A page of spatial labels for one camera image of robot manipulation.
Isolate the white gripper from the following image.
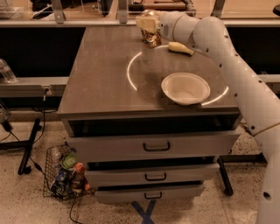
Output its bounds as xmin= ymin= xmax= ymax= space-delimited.
xmin=136 ymin=11 xmax=187 ymax=42

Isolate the orange soda can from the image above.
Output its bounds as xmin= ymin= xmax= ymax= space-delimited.
xmin=141 ymin=29 xmax=162 ymax=49

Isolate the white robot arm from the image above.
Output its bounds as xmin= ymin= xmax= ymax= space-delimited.
xmin=136 ymin=10 xmax=280 ymax=224

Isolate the green white soda can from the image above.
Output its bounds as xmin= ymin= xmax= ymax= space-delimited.
xmin=143 ymin=10 xmax=157 ymax=17

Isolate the yellow sponge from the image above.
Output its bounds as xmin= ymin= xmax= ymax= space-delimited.
xmin=168 ymin=42 xmax=194 ymax=56

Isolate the white paper bowl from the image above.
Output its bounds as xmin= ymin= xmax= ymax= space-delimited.
xmin=161 ymin=73 xmax=211 ymax=106

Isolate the metal railing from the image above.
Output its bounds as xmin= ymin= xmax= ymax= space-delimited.
xmin=0 ymin=0 xmax=280 ymax=25

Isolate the grey drawer cabinet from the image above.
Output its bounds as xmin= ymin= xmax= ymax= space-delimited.
xmin=58 ymin=26 xmax=241 ymax=192

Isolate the top grey drawer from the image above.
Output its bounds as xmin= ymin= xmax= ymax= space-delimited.
xmin=67 ymin=130 xmax=239 ymax=162

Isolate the grey drawer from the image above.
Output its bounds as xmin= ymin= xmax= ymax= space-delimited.
xmin=85 ymin=164 xmax=219 ymax=188
xmin=94 ymin=184 xmax=204 ymax=204
xmin=67 ymin=130 xmax=239 ymax=162

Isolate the clear plastic bottle left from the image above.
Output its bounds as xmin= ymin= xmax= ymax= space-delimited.
xmin=0 ymin=59 xmax=17 ymax=83

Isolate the middle grey drawer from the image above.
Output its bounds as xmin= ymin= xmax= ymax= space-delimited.
xmin=85 ymin=164 xmax=219 ymax=188

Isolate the green lid cup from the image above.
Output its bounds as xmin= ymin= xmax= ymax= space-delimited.
xmin=61 ymin=154 xmax=76 ymax=170

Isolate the clear plastic bottle in basket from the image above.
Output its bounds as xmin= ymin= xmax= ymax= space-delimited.
xmin=51 ymin=147 xmax=62 ymax=173

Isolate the black table leg right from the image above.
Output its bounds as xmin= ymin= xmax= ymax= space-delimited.
xmin=217 ymin=152 xmax=267 ymax=196

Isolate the black table leg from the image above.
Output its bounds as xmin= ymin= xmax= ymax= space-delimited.
xmin=217 ymin=152 xmax=267 ymax=196
xmin=0 ymin=118 xmax=40 ymax=175

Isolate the bottom grey drawer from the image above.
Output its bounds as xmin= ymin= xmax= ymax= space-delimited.
xmin=94 ymin=184 xmax=204 ymax=204

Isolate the black table leg left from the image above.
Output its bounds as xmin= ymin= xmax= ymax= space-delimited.
xmin=0 ymin=118 xmax=40 ymax=175

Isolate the orange snack bag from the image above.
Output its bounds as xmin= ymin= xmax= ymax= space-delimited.
xmin=71 ymin=163 xmax=90 ymax=191

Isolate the blue snack bag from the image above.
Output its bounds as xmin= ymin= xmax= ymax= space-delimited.
xmin=51 ymin=170 xmax=69 ymax=197

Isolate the black floor cable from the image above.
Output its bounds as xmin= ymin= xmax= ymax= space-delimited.
xmin=0 ymin=87 xmax=86 ymax=224

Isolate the wire basket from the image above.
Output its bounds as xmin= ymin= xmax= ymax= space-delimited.
xmin=43 ymin=143 xmax=86 ymax=201

